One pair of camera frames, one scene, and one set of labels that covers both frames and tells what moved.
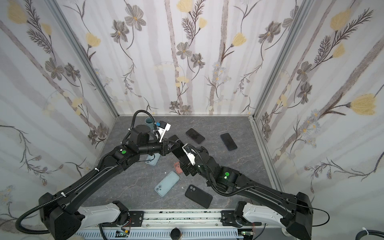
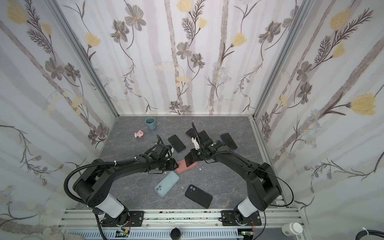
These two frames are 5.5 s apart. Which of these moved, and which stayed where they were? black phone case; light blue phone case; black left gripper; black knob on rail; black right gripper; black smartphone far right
Moved: black right gripper; black left gripper
Stayed: black smartphone far right; light blue phone case; black phone case; black knob on rail
